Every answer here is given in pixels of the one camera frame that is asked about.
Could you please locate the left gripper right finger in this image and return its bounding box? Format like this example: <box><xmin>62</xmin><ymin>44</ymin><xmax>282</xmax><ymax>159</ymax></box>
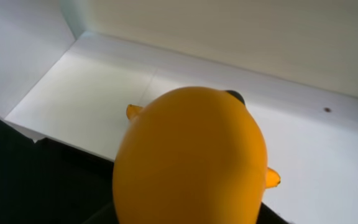
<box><xmin>255</xmin><ymin>202</ymin><xmax>291</xmax><ymax>224</ymax></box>

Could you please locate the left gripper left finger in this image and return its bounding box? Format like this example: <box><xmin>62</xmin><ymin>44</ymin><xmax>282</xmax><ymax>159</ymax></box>
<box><xmin>82</xmin><ymin>201</ymin><xmax>120</xmax><ymax>224</ymax></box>

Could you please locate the orange toy figure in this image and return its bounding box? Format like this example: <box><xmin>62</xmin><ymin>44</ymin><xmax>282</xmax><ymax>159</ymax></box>
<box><xmin>112</xmin><ymin>86</ymin><xmax>282</xmax><ymax>224</ymax></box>

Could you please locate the white shelf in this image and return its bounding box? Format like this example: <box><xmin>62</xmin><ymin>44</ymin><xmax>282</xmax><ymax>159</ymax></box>
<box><xmin>0</xmin><ymin>0</ymin><xmax>358</xmax><ymax>224</ymax></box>

